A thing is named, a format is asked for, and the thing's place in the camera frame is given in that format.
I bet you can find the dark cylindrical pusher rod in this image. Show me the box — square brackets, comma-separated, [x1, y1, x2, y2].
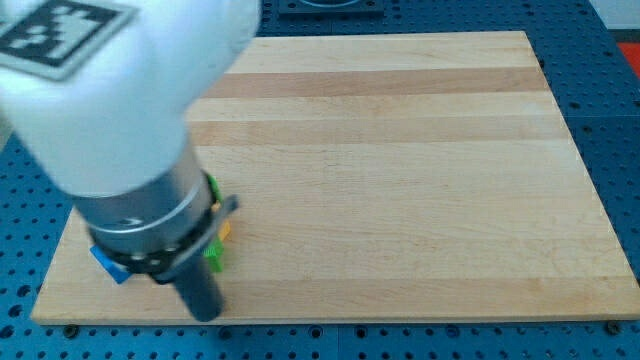
[173, 255, 224, 322]

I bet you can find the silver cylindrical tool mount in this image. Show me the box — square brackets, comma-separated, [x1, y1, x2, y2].
[73, 144, 239, 284]

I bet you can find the blue cube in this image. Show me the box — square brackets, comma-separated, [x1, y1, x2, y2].
[90, 245, 132, 285]

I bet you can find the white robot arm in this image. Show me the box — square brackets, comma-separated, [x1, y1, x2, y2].
[1, 0, 262, 322]

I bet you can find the green block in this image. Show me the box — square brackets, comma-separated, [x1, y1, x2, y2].
[204, 175, 225, 273]

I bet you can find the yellow block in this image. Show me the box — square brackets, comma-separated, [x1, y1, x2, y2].
[211, 200, 231, 242]

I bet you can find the fiducial marker tag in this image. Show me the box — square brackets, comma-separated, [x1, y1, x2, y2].
[1, 0, 139, 82]

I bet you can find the wooden board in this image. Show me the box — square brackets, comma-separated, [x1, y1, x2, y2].
[30, 30, 640, 326]

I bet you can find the red object at edge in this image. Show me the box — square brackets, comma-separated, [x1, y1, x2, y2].
[617, 42, 640, 77]

